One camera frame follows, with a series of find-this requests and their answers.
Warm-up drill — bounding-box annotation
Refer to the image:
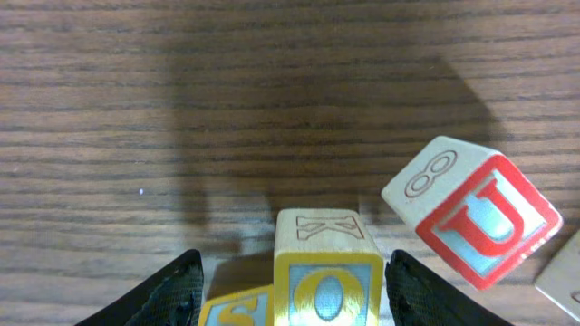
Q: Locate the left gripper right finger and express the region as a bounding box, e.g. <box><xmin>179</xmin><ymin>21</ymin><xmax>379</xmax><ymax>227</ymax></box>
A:
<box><xmin>384</xmin><ymin>249</ymin><xmax>513</xmax><ymax>326</ymax></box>

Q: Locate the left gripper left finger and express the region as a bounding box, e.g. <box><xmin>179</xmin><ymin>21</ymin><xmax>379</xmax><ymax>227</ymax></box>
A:
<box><xmin>77</xmin><ymin>249</ymin><xmax>204</xmax><ymax>326</ymax></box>

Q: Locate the yellow O block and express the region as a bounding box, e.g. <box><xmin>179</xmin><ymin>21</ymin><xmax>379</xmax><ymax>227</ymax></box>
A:
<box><xmin>274</xmin><ymin>208</ymin><xmax>383</xmax><ymax>326</ymax></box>

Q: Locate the yellow block centre lower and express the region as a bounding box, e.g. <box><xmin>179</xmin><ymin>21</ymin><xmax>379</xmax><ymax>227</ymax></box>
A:
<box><xmin>198</xmin><ymin>284</ymin><xmax>274</xmax><ymax>326</ymax></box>

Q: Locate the red U block upper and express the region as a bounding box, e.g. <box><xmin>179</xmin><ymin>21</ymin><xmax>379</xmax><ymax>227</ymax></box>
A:
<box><xmin>382</xmin><ymin>136</ymin><xmax>563</xmax><ymax>290</ymax></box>

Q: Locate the wood block green side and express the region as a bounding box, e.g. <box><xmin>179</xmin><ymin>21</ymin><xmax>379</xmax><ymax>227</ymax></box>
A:
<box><xmin>535</xmin><ymin>232</ymin><xmax>579</xmax><ymax>321</ymax></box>

